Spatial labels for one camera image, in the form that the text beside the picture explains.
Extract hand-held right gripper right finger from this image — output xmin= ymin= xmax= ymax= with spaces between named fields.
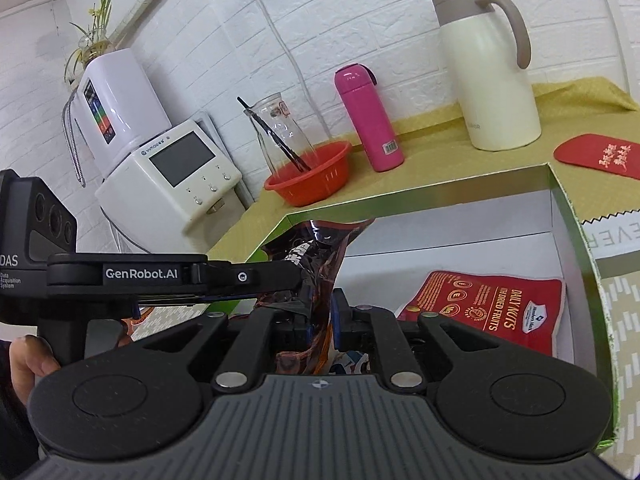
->
xmin=330 ymin=287 xmax=507 ymax=393

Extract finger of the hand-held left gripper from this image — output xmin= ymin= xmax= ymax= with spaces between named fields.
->
xmin=190 ymin=258 xmax=307 ymax=307

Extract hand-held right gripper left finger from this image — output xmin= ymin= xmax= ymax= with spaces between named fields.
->
xmin=142 ymin=290 xmax=315 ymax=393

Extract white cartoon snack packet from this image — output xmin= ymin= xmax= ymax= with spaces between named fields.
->
xmin=332 ymin=350 xmax=373 ymax=375

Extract brown glossy snack pouch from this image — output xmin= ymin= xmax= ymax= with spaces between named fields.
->
xmin=260 ymin=217 xmax=376 ymax=376

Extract red nuts pouch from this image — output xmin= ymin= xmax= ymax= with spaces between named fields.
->
xmin=395 ymin=270 xmax=568 ymax=358

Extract green cardboard box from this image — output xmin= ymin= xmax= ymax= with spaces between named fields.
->
xmin=117 ymin=162 xmax=617 ymax=451

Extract person's left hand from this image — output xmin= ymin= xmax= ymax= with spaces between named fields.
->
xmin=9 ymin=335 xmax=62 ymax=407

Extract white appliance with screen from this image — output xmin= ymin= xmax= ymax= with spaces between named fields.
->
xmin=95 ymin=119 xmax=251 ymax=256

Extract red plastic basket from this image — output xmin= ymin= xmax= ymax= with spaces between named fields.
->
xmin=263 ymin=141 xmax=353 ymax=208

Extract glass carafe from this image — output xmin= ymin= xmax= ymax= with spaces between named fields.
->
xmin=243 ymin=92 xmax=317 ymax=176

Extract white water purifier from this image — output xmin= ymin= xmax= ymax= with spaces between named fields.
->
xmin=75 ymin=48 xmax=172 ymax=181

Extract pink thermos bottle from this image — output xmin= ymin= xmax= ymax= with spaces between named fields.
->
xmin=334 ymin=63 xmax=405 ymax=173

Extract yellow cloth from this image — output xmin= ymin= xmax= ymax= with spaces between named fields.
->
xmin=205 ymin=76 xmax=640 ymax=266

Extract potted green plant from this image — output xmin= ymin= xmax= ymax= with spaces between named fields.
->
xmin=65 ymin=0 xmax=123 ymax=86

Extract cream thermos jug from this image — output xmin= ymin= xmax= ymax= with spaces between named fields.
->
xmin=432 ymin=0 xmax=543 ymax=152

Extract patterned tablecloth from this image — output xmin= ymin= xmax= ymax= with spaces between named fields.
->
xmin=127 ymin=210 xmax=640 ymax=466

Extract red envelope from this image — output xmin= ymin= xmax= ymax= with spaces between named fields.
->
xmin=553 ymin=132 xmax=640 ymax=181

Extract metal hoses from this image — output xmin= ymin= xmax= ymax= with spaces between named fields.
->
xmin=61 ymin=95 xmax=88 ymax=188

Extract white wall cable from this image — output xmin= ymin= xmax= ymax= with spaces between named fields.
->
xmin=235 ymin=0 xmax=331 ymax=138
xmin=590 ymin=0 xmax=632 ymax=96

